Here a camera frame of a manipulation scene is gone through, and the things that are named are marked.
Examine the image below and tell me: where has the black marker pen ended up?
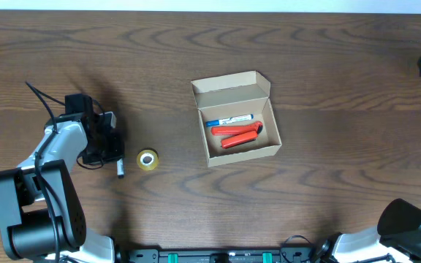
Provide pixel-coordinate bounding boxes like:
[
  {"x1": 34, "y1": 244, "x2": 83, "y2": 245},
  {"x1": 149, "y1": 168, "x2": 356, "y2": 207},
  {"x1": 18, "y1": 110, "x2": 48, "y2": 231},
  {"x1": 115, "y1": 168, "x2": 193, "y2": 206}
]
[{"x1": 116, "y1": 159, "x2": 124, "y2": 179}]

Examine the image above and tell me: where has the yellow tape roll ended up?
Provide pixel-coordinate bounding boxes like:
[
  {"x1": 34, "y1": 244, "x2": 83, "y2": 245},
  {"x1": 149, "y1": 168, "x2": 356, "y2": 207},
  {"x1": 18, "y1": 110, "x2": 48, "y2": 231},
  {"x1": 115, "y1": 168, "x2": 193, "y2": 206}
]
[{"x1": 137, "y1": 149, "x2": 159, "y2": 171}]

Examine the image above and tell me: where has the red and chrome stapler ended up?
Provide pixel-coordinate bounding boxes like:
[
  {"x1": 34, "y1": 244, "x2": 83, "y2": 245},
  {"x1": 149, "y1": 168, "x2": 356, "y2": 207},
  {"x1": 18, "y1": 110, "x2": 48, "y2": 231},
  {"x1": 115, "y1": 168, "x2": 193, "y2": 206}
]
[{"x1": 221, "y1": 131, "x2": 258, "y2": 149}]

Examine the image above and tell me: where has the blue marker pen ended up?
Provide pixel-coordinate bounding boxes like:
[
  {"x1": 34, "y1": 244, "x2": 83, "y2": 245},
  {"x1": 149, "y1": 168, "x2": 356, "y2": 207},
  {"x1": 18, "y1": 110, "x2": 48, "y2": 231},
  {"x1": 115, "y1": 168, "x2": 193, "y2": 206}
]
[{"x1": 205, "y1": 114, "x2": 254, "y2": 127}]

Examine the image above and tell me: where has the red utility knife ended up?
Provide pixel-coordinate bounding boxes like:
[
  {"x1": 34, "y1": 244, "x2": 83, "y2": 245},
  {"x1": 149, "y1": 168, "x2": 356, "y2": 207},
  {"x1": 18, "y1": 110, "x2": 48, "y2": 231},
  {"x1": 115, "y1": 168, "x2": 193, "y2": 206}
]
[{"x1": 210, "y1": 121, "x2": 263, "y2": 136}]

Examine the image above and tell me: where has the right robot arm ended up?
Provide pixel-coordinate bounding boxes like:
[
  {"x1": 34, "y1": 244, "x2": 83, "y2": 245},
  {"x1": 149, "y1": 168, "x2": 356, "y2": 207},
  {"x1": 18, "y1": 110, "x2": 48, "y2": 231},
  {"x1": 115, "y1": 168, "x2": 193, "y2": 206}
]
[{"x1": 316, "y1": 199, "x2": 421, "y2": 262}]

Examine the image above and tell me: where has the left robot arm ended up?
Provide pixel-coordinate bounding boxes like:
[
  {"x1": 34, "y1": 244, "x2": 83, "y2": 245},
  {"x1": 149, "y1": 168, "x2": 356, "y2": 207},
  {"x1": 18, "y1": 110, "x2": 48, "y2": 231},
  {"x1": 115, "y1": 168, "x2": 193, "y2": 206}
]
[{"x1": 0, "y1": 94, "x2": 124, "y2": 262}]

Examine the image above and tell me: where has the open cardboard box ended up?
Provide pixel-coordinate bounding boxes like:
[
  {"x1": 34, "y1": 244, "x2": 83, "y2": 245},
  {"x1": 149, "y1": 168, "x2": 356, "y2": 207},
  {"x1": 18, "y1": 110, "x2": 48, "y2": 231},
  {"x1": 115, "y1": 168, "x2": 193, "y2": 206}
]
[{"x1": 191, "y1": 71, "x2": 282, "y2": 167}]

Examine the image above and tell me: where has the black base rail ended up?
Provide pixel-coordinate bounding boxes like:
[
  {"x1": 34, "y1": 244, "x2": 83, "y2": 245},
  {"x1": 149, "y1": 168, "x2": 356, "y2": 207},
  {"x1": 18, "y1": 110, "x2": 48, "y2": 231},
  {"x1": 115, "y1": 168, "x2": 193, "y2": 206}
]
[{"x1": 124, "y1": 245, "x2": 314, "y2": 263}]

